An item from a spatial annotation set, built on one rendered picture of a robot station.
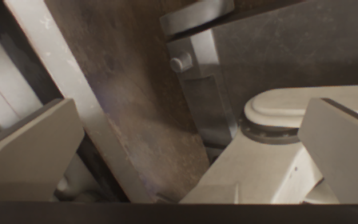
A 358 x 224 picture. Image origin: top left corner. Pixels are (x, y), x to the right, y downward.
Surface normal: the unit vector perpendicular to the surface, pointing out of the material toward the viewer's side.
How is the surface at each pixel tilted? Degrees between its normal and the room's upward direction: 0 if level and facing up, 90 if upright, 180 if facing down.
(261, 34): 0
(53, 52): 90
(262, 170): 90
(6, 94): 90
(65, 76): 90
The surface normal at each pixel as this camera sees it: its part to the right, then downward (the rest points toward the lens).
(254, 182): -0.34, -0.84
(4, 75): 0.76, 0.09
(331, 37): -0.58, 0.54
